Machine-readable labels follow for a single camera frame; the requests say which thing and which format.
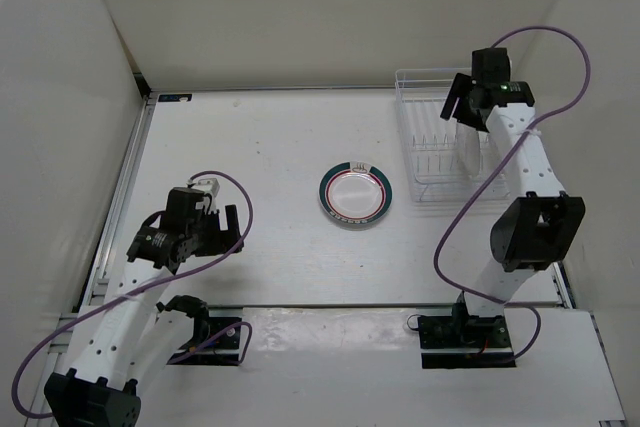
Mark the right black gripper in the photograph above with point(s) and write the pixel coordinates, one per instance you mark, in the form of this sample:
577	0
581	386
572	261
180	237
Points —
458	92

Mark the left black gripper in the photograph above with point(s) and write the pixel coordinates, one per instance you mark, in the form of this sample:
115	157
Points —
217	245

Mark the teal rimmed white plate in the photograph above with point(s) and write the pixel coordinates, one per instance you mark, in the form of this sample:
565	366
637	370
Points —
355	195

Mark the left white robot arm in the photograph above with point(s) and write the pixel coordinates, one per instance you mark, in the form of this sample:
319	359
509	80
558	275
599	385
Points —
135	338

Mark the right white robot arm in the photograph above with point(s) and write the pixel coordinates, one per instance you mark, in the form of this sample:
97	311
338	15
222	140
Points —
542	219

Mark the black label sticker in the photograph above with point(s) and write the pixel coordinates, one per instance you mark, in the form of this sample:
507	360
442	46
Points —
174	98

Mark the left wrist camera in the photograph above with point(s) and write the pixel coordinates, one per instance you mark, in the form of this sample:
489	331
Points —
207	184

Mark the white wire dish rack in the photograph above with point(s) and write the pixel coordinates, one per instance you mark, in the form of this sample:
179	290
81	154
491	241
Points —
435	173

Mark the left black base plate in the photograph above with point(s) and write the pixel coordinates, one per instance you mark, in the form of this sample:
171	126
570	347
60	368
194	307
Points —
224	351

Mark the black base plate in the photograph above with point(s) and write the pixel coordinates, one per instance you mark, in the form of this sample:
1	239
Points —
444	345
224	351

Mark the aluminium rail frame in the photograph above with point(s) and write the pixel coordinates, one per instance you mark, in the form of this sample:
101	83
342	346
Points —
96	284

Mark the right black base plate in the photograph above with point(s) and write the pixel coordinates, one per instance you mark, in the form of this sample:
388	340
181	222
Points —
444	345

